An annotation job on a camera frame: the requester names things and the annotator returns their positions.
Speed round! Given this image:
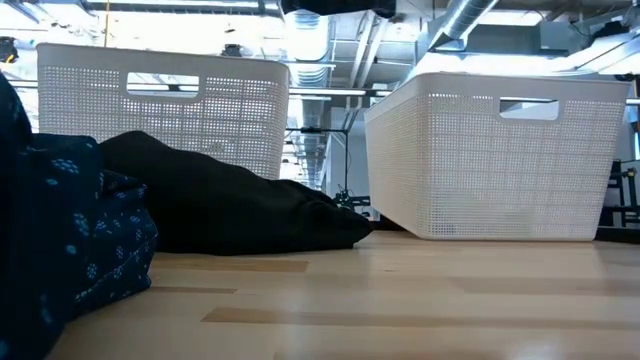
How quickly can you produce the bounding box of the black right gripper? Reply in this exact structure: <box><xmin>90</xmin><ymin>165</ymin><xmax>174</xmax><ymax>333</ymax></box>
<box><xmin>279</xmin><ymin>0</ymin><xmax>399</xmax><ymax>20</ymax></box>

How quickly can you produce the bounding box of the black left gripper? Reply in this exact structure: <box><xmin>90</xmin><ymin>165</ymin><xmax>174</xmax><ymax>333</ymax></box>
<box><xmin>0</xmin><ymin>35</ymin><xmax>20</xmax><ymax>65</ymax></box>

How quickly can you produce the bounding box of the navy dotted garment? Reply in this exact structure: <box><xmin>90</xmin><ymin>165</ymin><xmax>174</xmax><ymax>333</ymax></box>
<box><xmin>0</xmin><ymin>72</ymin><xmax>160</xmax><ymax>360</ymax></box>

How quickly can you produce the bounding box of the black garment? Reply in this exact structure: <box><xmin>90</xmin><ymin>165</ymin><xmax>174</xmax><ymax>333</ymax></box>
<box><xmin>98</xmin><ymin>130</ymin><xmax>374</xmax><ymax>257</ymax></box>

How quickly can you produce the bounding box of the black background stand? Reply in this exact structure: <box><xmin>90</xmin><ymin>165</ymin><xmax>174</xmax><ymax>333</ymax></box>
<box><xmin>283</xmin><ymin>126</ymin><xmax>351</xmax><ymax>201</ymax></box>

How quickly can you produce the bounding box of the white perforated plastic basket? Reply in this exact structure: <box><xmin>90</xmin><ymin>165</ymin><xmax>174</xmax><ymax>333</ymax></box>
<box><xmin>35</xmin><ymin>42</ymin><xmax>291</xmax><ymax>180</ymax></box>
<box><xmin>363</xmin><ymin>72</ymin><xmax>632</xmax><ymax>242</ymax></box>

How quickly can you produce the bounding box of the black background rack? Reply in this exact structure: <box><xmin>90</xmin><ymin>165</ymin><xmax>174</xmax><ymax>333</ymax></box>
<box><xmin>598</xmin><ymin>158</ymin><xmax>640</xmax><ymax>227</ymax></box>

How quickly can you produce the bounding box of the ribbed ceiling duct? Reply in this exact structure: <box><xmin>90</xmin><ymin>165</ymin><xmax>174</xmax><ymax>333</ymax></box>
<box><xmin>287</xmin><ymin>9</ymin><xmax>334</xmax><ymax>189</ymax></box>

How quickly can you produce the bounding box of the silver ventilation duct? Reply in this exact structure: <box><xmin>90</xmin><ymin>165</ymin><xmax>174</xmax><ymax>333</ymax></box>
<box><xmin>427</xmin><ymin>0</ymin><xmax>501</xmax><ymax>52</ymax></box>

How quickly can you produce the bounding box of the black aluminium table frame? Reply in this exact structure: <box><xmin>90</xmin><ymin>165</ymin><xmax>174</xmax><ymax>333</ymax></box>
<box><xmin>595</xmin><ymin>226</ymin><xmax>640</xmax><ymax>245</ymax></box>

